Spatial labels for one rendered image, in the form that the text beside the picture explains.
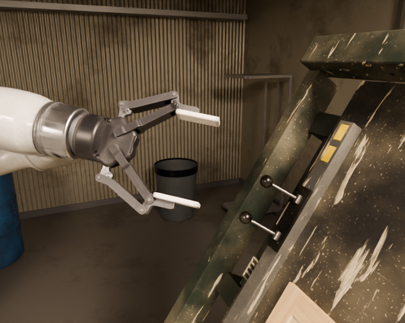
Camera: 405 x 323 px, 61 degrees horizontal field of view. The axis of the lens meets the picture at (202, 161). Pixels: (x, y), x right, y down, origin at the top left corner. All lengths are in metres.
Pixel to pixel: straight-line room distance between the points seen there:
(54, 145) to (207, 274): 0.83
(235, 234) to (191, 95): 3.71
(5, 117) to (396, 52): 0.88
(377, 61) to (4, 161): 0.92
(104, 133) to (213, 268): 0.80
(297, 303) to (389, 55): 0.67
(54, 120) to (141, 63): 4.01
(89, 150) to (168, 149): 4.26
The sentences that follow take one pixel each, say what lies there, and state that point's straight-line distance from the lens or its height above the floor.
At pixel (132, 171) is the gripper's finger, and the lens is 0.54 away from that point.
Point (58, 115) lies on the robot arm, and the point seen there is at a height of 1.79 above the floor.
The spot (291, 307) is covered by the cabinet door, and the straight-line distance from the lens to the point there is 0.99.
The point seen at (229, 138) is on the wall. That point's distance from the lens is 5.17.
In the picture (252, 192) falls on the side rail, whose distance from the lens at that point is 1.19.
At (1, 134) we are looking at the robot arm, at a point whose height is 1.76.
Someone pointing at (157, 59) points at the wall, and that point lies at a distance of 4.61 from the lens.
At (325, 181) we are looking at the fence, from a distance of 1.03.
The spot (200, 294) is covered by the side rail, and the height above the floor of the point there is 1.08.
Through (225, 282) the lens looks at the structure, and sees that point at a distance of 1.28.
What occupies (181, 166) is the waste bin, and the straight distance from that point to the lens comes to 4.40.
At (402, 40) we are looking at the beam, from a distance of 1.04.
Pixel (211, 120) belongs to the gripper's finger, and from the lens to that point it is 0.54.
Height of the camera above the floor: 1.88
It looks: 17 degrees down
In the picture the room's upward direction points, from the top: straight up
